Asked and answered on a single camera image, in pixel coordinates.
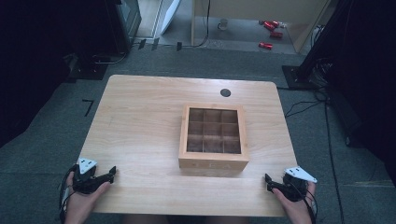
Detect black hanging cable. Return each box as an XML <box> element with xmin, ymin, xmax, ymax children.
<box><xmin>181</xmin><ymin>0</ymin><xmax>212</xmax><ymax>49</ymax></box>

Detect black floor base plate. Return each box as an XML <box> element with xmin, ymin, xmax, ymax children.
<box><xmin>66</xmin><ymin>62</ymin><xmax>109</xmax><ymax>81</ymax></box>

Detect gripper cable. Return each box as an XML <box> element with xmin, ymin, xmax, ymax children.
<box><xmin>289</xmin><ymin>180</ymin><xmax>319</xmax><ymax>224</ymax></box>
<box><xmin>58</xmin><ymin>164</ymin><xmax>78</xmax><ymax>224</ymax></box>

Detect person's right hand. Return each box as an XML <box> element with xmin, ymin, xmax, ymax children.
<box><xmin>272</xmin><ymin>181</ymin><xmax>318</xmax><ymax>224</ymax></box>

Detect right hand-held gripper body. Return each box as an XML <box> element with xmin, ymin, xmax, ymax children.
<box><xmin>281</xmin><ymin>166</ymin><xmax>318</xmax><ymax>203</ymax></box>

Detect wooden compartment box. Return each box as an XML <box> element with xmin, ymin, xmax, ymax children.
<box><xmin>177</xmin><ymin>103</ymin><xmax>250</xmax><ymax>172</ymax></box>

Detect white board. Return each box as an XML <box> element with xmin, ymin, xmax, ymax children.
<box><xmin>160</xmin><ymin>0</ymin><xmax>182</xmax><ymax>35</ymax></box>

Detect black tape corner mark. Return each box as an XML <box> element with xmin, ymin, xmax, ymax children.
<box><xmin>81</xmin><ymin>99</ymin><xmax>94</xmax><ymax>118</ymax></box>

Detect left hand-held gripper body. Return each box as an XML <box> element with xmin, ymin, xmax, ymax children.
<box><xmin>72</xmin><ymin>157</ymin><xmax>101</xmax><ymax>195</ymax></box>

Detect black stand with base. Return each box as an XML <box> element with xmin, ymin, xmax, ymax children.
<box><xmin>281</xmin><ymin>0</ymin><xmax>354</xmax><ymax>91</ymax></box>

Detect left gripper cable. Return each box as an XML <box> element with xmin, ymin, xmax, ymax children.
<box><xmin>58</xmin><ymin>164</ymin><xmax>78</xmax><ymax>224</ymax></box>

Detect black floor cable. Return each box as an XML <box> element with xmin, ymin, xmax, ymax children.
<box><xmin>284</xmin><ymin>88</ymin><xmax>346</xmax><ymax>224</ymax></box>

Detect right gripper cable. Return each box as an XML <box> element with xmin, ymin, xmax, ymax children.
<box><xmin>289</xmin><ymin>180</ymin><xmax>319</xmax><ymax>224</ymax></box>

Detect person's left hand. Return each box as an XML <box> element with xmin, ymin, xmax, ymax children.
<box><xmin>63</xmin><ymin>171</ymin><xmax>112</xmax><ymax>224</ymax></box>

